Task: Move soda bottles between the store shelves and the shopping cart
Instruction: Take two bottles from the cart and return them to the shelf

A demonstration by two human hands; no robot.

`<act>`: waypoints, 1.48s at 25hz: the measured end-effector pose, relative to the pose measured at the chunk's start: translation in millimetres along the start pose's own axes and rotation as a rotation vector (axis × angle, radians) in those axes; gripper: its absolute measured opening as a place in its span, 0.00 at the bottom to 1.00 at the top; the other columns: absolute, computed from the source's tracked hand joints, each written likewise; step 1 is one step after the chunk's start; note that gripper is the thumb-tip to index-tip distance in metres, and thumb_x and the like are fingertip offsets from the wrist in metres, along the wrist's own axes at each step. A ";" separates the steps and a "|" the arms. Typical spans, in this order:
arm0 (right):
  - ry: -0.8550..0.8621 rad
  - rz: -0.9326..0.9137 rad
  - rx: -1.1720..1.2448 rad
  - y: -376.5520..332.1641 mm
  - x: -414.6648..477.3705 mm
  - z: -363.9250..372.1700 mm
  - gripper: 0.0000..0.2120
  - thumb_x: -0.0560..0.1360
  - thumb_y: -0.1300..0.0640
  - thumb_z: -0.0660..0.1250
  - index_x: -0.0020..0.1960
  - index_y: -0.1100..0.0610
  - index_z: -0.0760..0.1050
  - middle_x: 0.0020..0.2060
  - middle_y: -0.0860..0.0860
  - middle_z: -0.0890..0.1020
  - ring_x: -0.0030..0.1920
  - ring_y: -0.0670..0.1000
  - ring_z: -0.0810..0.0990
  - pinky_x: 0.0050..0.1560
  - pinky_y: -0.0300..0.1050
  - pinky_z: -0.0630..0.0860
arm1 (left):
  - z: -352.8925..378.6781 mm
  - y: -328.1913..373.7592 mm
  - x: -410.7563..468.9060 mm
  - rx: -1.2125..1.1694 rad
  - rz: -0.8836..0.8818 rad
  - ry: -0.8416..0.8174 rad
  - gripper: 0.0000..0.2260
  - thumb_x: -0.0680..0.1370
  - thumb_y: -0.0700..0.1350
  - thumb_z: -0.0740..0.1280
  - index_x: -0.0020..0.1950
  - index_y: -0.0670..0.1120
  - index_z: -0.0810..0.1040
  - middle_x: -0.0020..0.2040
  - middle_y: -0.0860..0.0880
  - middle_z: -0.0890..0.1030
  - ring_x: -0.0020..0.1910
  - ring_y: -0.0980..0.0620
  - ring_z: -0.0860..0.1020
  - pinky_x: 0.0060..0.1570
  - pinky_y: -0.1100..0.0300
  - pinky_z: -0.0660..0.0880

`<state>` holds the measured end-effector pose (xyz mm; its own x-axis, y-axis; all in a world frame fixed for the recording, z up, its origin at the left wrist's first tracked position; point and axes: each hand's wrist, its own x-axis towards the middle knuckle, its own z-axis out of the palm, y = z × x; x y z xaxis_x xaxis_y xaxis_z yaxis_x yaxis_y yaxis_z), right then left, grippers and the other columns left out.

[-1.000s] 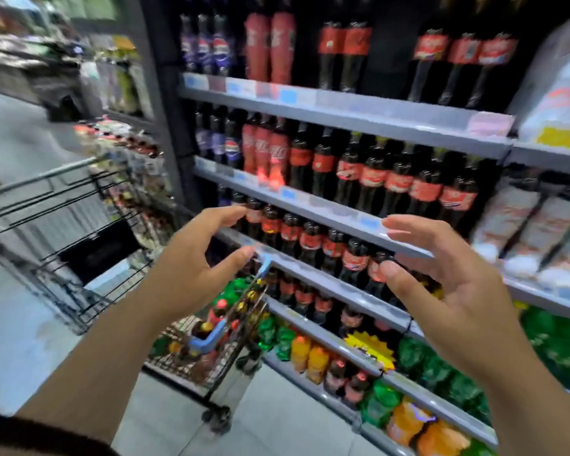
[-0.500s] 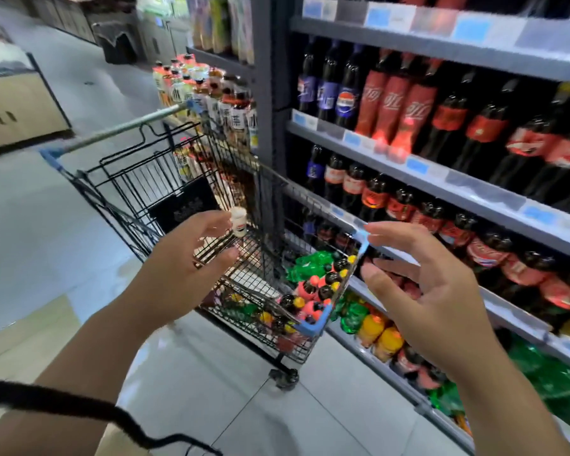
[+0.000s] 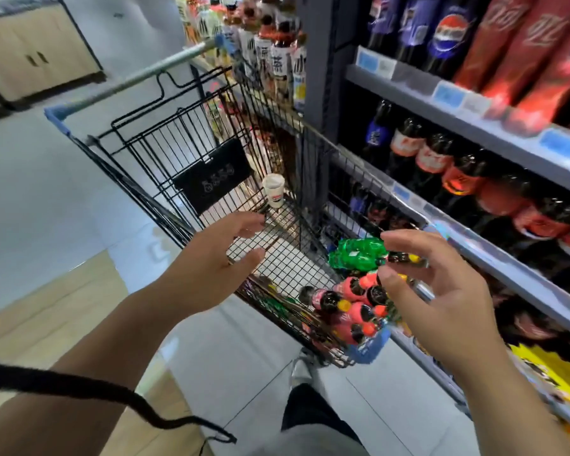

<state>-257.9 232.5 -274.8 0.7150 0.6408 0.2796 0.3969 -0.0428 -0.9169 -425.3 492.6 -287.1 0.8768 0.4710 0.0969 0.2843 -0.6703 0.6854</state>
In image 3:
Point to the person's left hand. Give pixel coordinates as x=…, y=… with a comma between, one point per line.
x=209, y=266

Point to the person's right hand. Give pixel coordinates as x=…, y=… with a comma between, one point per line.
x=456, y=313

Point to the pile of bottles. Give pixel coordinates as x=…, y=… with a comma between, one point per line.
x=356, y=256

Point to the grey store shelving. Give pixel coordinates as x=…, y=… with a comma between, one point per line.
x=513, y=137

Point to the red cola bottle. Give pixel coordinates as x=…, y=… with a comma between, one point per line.
x=494, y=38
x=537, y=47
x=560, y=80

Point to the dark cola bottle blue label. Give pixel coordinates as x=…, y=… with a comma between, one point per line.
x=451, y=33
x=385, y=14
x=418, y=21

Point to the person's left forearm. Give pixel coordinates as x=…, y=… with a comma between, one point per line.
x=76, y=375

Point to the person's white shoe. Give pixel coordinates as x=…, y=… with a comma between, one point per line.
x=304, y=368

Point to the row of shelf price tags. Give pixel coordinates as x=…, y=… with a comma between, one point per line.
x=446, y=95

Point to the white paper cup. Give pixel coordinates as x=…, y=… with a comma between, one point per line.
x=275, y=190

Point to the yellow starburst promo sign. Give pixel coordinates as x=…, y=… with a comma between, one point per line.
x=551, y=375

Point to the wooden cabinet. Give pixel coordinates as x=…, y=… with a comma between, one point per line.
x=38, y=57

